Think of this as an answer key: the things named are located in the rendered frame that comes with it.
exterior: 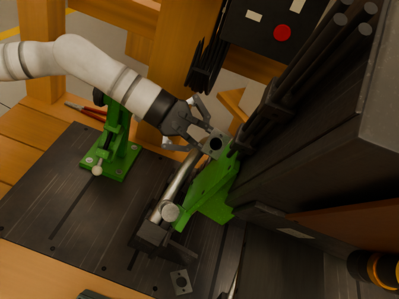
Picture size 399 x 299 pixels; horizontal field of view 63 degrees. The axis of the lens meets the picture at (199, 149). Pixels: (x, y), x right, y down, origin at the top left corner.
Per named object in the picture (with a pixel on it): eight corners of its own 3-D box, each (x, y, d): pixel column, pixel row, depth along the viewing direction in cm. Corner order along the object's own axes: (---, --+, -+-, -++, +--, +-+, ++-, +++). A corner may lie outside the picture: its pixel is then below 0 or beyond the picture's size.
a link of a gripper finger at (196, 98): (192, 95, 66) (204, 121, 67) (200, 91, 66) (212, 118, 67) (190, 96, 69) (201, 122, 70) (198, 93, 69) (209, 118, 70)
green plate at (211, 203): (208, 240, 69) (272, 192, 56) (175, 221, 68) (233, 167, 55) (219, 200, 78) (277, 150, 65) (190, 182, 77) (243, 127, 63)
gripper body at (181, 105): (138, 118, 62) (179, 145, 64) (162, 81, 63) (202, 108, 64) (138, 120, 70) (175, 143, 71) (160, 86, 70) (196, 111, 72)
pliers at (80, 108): (112, 115, 113) (112, 113, 112) (105, 124, 109) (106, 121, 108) (68, 99, 113) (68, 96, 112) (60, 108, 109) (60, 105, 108)
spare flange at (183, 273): (192, 292, 76) (193, 291, 76) (176, 296, 75) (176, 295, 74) (185, 270, 80) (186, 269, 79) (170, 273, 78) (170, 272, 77)
